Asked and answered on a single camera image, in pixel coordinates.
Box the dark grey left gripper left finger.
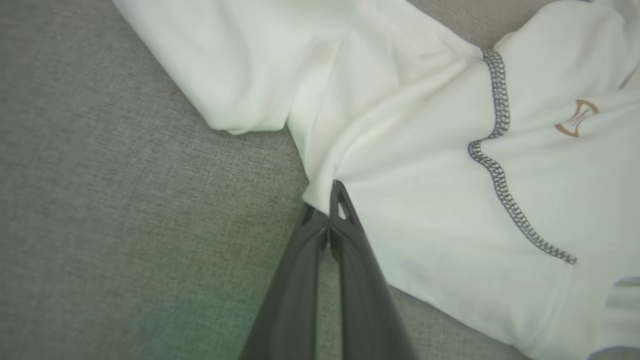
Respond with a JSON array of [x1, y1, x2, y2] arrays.
[[240, 202, 331, 360]]

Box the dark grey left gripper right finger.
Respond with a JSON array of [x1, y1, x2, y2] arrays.
[[328, 179, 419, 360]]

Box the white garment with dark stitching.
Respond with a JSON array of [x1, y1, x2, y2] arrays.
[[112, 0, 640, 360]]

